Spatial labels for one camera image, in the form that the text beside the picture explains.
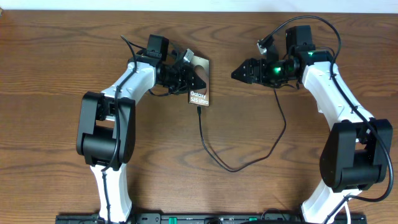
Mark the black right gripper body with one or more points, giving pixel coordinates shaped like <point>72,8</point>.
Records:
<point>274,73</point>

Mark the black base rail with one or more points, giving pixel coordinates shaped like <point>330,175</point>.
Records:
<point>270,216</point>

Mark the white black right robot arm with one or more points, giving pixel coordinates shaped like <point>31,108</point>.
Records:
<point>356,153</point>

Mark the Samsung Galaxy smartphone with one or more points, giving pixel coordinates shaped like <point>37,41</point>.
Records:
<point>200,97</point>

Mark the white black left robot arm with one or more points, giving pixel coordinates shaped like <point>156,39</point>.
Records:
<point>107,126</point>

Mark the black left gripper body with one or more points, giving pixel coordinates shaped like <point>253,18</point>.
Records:
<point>182,80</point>

